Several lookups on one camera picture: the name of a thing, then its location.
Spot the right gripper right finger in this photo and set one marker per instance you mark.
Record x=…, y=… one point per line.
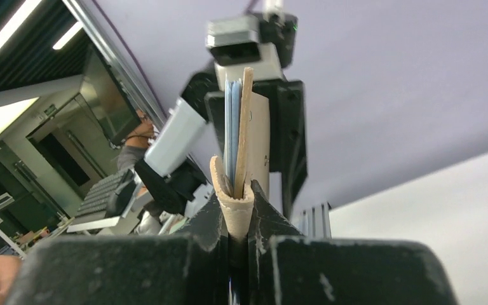
x=287, y=267

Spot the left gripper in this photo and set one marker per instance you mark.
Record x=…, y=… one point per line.
x=287, y=126

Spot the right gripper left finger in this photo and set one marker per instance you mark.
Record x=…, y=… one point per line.
x=186, y=267

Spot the beige card holder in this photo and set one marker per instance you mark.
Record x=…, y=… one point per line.
x=252, y=164

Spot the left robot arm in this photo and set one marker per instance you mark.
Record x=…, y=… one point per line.
x=169, y=155

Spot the person at desk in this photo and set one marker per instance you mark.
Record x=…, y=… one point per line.
x=136, y=143

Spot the monitor screen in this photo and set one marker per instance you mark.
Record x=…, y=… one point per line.
x=106, y=99

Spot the computer keyboard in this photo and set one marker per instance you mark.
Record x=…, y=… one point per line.
x=110, y=195

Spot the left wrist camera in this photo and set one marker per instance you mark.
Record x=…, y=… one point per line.
x=264, y=44

